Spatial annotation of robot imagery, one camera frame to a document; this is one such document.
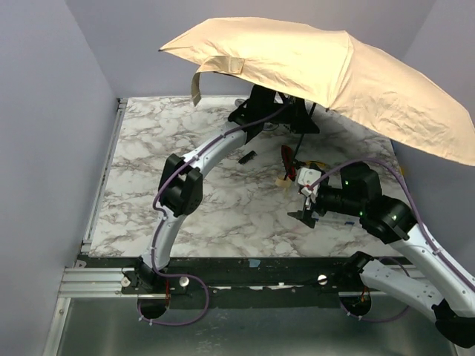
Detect beige umbrella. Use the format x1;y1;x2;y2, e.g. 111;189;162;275
161;17;474;166

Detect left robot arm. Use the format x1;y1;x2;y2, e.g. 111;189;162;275
142;85;320;273

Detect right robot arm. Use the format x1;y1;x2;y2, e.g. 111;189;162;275
290;162;474;349

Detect clear plastic screw box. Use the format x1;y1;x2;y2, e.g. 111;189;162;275
325;216;359;226

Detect black comb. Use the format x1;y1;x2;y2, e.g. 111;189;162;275
238;151;257;165

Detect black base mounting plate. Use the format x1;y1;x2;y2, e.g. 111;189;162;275
122;254;369;309

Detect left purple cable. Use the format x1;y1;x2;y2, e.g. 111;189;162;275
137;102;294;327

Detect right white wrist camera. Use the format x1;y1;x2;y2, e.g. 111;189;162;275
295;167;322;209

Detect red handled pliers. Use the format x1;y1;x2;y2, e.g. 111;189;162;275
281;145;297;181

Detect yellow handled pliers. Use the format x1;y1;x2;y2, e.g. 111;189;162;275
303;160;327;170

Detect aluminium rail frame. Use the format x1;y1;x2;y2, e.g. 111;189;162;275
59;268;123;298

